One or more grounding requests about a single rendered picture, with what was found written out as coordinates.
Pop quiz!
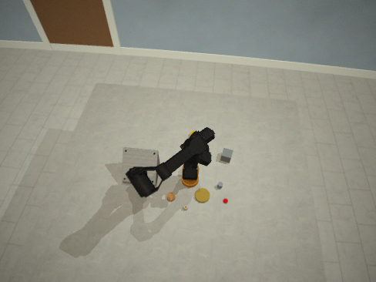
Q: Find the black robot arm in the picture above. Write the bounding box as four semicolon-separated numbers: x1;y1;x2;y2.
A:
126;127;215;197

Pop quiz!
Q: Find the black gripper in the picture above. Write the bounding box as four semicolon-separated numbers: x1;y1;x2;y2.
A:
183;156;198;180

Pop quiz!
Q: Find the yellow round disc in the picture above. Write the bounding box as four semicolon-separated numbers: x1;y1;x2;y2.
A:
195;188;210;203

